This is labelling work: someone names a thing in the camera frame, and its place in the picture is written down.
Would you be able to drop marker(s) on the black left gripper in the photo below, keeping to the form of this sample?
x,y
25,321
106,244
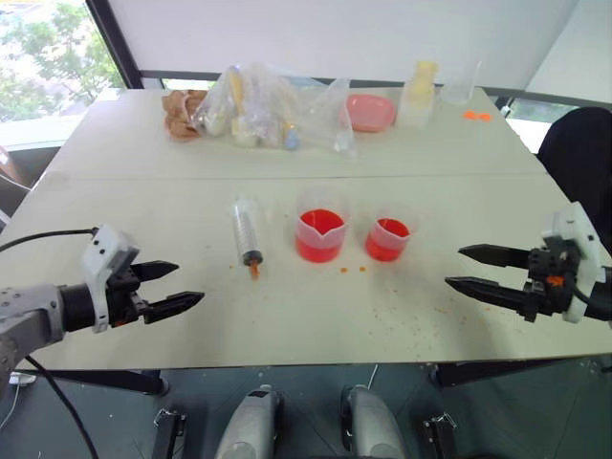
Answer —
x,y
123,299

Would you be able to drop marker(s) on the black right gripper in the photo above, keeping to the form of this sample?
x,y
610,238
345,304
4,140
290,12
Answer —
x,y
550,282

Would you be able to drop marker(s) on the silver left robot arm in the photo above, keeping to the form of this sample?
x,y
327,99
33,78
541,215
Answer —
x,y
33,311

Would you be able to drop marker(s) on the clear plastic syringe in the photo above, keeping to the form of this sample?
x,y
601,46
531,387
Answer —
x,y
245,225

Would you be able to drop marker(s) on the small beaker with red liquid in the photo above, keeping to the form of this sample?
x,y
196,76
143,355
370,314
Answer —
x,y
385,239

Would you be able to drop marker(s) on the large beaker with red liquid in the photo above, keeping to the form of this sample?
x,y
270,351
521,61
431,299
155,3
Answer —
x,y
319,236

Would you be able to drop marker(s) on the black office chair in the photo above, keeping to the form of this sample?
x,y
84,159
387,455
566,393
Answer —
x,y
581,158

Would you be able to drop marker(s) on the orange plastic bits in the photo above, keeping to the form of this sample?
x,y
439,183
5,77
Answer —
x,y
475,115

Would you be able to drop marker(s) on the silver left robot leg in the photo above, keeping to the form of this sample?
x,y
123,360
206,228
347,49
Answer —
x,y
251,425

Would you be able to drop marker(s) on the silver robot leg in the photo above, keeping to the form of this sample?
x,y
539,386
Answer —
x,y
373,425
251,425

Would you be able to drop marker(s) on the white power adapter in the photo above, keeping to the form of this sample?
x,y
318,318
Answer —
x,y
23,379

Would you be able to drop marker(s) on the brown crumpled cloth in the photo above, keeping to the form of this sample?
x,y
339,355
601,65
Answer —
x,y
179,112

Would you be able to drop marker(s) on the empty clear measuring beaker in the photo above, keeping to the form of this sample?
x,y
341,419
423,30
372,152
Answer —
x,y
456,88

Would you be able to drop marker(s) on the clear bottle yellow cap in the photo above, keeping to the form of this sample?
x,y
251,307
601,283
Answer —
x,y
417,98

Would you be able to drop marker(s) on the small blue white bottle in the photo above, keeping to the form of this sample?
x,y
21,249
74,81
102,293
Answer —
x,y
293,139

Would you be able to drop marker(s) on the silver right robot leg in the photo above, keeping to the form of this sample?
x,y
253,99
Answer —
x,y
373,425

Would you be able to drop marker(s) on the clear bag with bottles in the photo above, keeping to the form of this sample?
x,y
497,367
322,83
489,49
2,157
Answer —
x,y
248,102

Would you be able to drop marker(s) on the pink plastic dish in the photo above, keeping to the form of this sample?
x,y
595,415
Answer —
x,y
368,112

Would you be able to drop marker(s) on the empty clear plastic bag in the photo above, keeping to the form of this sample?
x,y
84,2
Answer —
x,y
334,115

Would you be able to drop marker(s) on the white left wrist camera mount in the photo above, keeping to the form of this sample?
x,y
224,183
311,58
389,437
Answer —
x,y
98,253

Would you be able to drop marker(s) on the black table leg frame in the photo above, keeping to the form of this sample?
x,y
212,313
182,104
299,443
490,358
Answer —
x,y
115,380

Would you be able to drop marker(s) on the black metal bracket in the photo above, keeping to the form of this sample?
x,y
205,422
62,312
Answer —
x,y
440,435
167,432

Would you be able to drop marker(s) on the black window frame post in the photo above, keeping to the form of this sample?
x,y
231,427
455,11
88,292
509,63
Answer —
x,y
117,45

